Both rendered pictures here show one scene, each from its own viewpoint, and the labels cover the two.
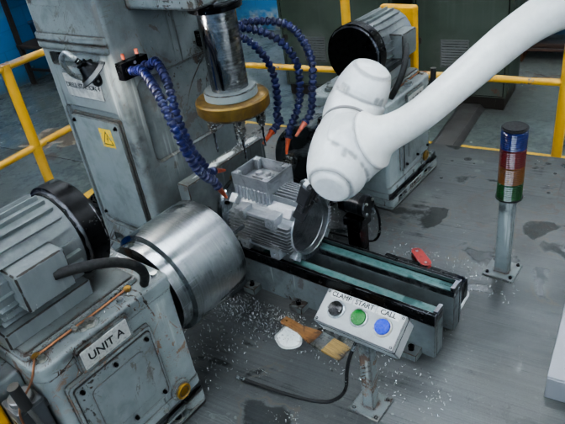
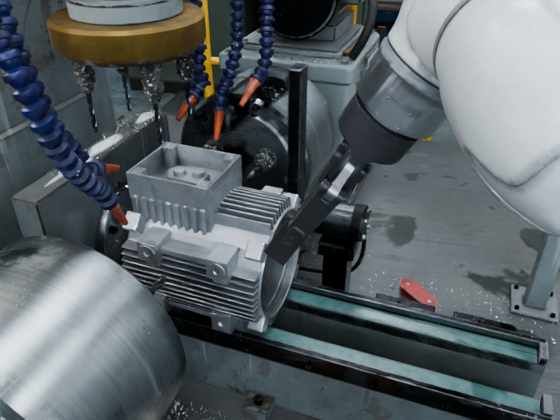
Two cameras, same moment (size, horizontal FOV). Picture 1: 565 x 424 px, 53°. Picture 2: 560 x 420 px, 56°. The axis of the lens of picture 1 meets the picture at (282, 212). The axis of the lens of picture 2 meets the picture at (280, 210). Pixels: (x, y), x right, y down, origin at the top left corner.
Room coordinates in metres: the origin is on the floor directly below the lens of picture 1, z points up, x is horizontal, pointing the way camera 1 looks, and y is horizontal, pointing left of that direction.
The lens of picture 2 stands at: (0.67, 0.15, 1.47)
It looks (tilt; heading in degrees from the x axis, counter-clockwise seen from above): 33 degrees down; 338
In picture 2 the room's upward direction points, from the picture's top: straight up
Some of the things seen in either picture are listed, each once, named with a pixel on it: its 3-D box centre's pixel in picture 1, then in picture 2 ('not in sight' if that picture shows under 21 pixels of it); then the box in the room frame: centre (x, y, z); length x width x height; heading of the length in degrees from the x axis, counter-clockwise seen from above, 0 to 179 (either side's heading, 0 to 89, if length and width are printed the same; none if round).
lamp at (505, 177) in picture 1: (510, 172); not in sight; (1.16, -0.55, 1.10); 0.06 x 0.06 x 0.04
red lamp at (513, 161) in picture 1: (512, 155); not in sight; (1.16, -0.55, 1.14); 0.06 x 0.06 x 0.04
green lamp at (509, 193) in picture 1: (509, 188); not in sight; (1.16, -0.55, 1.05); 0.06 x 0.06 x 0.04
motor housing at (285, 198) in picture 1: (280, 214); (217, 247); (1.27, 0.01, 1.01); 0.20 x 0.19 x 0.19; 47
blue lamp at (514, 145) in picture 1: (514, 138); not in sight; (1.16, -0.55, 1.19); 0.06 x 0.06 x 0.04
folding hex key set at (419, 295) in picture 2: (421, 258); (417, 296); (1.25, -0.36, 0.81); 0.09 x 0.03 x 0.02; 9
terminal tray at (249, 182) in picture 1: (263, 180); (187, 186); (1.29, 0.04, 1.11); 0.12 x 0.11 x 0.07; 47
